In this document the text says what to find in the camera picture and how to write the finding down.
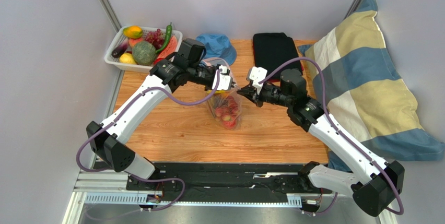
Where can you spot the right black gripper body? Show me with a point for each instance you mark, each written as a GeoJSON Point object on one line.
{"type": "Point", "coordinates": [256, 93]}

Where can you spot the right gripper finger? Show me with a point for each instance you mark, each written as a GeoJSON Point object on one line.
{"type": "Point", "coordinates": [254, 99]}
{"type": "Point", "coordinates": [249, 92]}

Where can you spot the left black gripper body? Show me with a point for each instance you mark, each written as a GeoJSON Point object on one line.
{"type": "Point", "coordinates": [202, 74]}

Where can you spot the clear zip top bag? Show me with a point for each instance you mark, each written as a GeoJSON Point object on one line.
{"type": "Point", "coordinates": [215, 61]}

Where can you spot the red lychee bunch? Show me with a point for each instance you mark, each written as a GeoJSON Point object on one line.
{"type": "Point", "coordinates": [226, 110]}

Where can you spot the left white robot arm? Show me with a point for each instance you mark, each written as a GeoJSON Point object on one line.
{"type": "Point", "coordinates": [108, 139]}

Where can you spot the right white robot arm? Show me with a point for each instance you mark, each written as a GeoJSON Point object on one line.
{"type": "Point", "coordinates": [373, 182]}

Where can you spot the blue bucket hat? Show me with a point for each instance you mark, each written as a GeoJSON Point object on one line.
{"type": "Point", "coordinates": [218, 45]}

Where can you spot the black folded cloth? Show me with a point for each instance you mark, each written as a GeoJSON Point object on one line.
{"type": "Point", "coordinates": [270, 50]}

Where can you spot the watermelon slice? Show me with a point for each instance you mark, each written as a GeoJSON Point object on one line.
{"type": "Point", "coordinates": [170, 48]}

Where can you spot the white plastic fruit basket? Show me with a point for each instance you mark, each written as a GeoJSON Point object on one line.
{"type": "Point", "coordinates": [120, 37]}

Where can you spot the green cucumber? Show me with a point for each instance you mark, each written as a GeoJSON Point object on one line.
{"type": "Point", "coordinates": [168, 35]}

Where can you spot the purple grapes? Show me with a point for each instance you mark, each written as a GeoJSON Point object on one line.
{"type": "Point", "coordinates": [156, 38]}

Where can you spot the green netted melon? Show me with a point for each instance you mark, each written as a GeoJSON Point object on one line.
{"type": "Point", "coordinates": [144, 53]}

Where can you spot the yellow lemon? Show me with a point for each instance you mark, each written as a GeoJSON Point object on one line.
{"type": "Point", "coordinates": [127, 58]}

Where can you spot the striped blue yellow pillow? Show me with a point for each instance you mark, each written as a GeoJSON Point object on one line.
{"type": "Point", "coordinates": [354, 74]}

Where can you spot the yellow orange mango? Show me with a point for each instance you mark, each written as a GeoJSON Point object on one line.
{"type": "Point", "coordinates": [133, 32]}

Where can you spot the purple eggplant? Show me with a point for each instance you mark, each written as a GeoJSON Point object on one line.
{"type": "Point", "coordinates": [120, 49]}

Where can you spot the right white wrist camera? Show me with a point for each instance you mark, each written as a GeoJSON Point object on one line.
{"type": "Point", "coordinates": [255, 77]}

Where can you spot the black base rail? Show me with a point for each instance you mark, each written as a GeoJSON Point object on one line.
{"type": "Point", "coordinates": [232, 183]}

